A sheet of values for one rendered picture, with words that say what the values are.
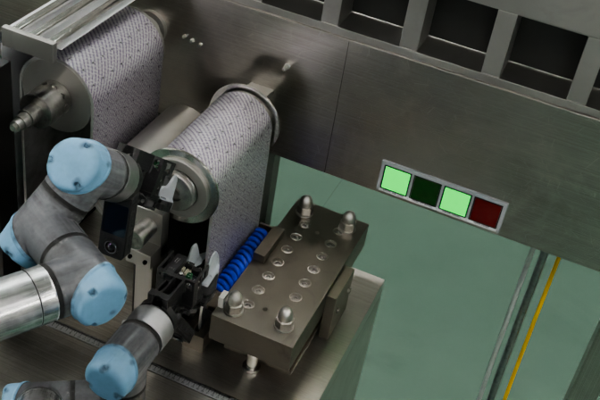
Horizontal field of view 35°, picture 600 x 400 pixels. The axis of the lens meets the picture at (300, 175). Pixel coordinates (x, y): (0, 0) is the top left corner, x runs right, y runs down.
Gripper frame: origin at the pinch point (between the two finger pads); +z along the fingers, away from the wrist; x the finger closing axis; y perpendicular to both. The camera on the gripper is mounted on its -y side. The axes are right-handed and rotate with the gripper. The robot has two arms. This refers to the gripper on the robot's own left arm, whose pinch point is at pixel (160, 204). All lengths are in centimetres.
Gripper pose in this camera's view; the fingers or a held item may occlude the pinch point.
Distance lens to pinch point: 159.6
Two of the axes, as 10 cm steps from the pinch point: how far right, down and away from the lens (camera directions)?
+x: -9.1, -3.3, 2.4
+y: 3.5, -9.3, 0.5
